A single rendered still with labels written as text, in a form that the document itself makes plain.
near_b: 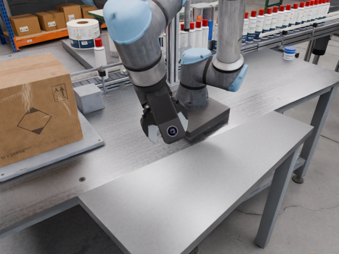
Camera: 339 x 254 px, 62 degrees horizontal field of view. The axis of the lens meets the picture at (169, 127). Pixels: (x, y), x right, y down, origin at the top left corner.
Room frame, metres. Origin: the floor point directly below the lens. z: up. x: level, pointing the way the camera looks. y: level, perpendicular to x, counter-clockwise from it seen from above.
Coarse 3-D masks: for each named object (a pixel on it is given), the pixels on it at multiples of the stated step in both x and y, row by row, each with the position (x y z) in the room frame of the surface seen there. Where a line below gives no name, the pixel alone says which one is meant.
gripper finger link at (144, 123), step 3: (141, 117) 0.53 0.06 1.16; (144, 117) 0.51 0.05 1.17; (141, 120) 0.52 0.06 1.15; (144, 120) 0.51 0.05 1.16; (147, 120) 0.52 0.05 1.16; (141, 123) 0.52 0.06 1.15; (144, 123) 0.51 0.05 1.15; (147, 123) 0.52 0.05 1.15; (150, 123) 0.52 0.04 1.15; (141, 126) 0.53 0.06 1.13; (144, 126) 0.52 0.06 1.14; (147, 126) 0.52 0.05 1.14; (144, 129) 0.52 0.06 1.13; (147, 129) 0.52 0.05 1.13; (144, 132) 0.52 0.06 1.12; (147, 132) 0.53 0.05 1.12; (147, 135) 0.53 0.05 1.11
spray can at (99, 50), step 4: (96, 40) 1.33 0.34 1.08; (100, 40) 1.34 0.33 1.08; (96, 44) 1.33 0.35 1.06; (100, 44) 1.33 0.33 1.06; (96, 48) 1.32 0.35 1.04; (100, 48) 1.33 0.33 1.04; (104, 48) 1.35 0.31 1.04; (96, 52) 1.32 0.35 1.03; (100, 52) 1.32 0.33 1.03; (104, 52) 1.34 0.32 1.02; (96, 56) 1.32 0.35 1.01; (100, 56) 1.32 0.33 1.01; (104, 56) 1.33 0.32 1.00; (96, 60) 1.32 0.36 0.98; (100, 60) 1.32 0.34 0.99; (104, 60) 1.33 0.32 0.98; (96, 64) 1.33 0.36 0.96; (100, 64) 1.32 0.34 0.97; (104, 64) 1.33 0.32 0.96; (100, 80) 1.32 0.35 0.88; (104, 80) 1.32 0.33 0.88
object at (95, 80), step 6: (180, 60) 1.60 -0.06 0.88; (120, 72) 1.42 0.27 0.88; (96, 78) 1.35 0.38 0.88; (108, 78) 1.35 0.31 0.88; (114, 78) 1.35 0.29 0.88; (120, 78) 1.35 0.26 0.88; (72, 84) 1.28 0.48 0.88; (78, 84) 1.28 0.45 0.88; (84, 84) 1.28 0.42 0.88; (96, 84) 1.28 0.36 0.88
